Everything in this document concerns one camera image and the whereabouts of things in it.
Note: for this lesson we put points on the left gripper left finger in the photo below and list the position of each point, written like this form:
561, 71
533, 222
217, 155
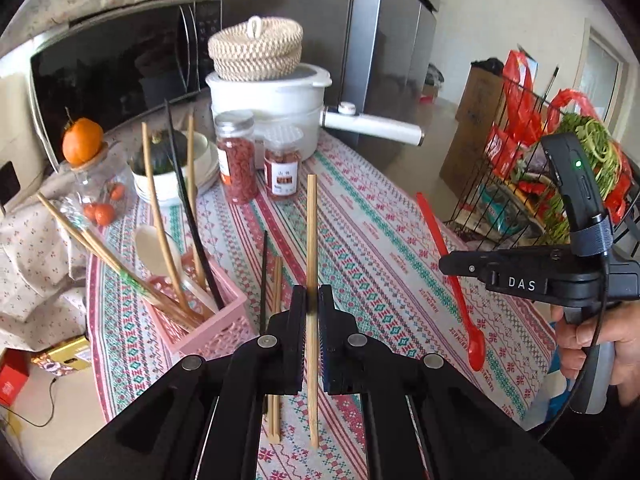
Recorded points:
202, 418

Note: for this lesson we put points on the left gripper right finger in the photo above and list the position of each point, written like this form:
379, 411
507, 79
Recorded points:
422, 418

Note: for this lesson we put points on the person right hand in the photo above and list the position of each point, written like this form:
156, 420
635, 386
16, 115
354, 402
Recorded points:
621, 326

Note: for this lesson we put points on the black chopstick gold band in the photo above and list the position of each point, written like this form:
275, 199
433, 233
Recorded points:
262, 301

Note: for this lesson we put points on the black chopstick in basket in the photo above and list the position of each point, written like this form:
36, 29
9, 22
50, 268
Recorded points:
189, 210

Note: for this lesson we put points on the yellow box on floor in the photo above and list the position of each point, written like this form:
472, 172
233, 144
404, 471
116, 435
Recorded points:
65, 358

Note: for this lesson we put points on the patterned handmade tablecloth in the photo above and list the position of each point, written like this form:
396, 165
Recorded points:
375, 252

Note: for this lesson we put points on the green wrapped chopstick pair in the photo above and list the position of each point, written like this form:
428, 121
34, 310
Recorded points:
159, 301

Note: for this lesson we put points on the white ceramic spoon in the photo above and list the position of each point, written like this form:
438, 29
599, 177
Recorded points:
156, 260

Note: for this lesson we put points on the red box on floor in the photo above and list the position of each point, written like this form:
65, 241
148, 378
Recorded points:
14, 374

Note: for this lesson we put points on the cardboard box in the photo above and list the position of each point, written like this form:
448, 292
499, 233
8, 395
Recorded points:
475, 113

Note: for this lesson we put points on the floral white cloth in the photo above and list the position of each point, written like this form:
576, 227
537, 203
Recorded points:
42, 280

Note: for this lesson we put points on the glass jar with small oranges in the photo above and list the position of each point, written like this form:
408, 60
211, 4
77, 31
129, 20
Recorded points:
102, 188

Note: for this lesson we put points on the dark green pumpkin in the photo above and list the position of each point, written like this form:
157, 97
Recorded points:
161, 159

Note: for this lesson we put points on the short jar red label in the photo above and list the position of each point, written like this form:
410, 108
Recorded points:
281, 160

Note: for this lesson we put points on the tall jar red goji berries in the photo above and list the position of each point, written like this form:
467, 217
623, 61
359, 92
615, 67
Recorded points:
236, 155

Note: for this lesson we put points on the large orange on jar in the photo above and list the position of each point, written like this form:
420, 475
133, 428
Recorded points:
82, 140

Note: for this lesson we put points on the silver refrigerator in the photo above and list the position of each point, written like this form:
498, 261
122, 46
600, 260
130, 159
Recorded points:
376, 52

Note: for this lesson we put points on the white electric cooking pot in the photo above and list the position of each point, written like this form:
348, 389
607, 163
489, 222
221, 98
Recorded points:
298, 99

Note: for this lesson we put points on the black microwave oven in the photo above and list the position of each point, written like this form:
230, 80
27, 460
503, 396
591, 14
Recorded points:
114, 66

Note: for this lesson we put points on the wire basket with groceries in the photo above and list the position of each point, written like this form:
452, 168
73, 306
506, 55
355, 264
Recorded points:
506, 193

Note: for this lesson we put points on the white bowl with green handle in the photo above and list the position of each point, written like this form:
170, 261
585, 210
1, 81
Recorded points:
206, 169

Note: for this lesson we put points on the woven rope basket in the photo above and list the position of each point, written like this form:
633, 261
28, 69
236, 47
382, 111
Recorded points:
257, 50

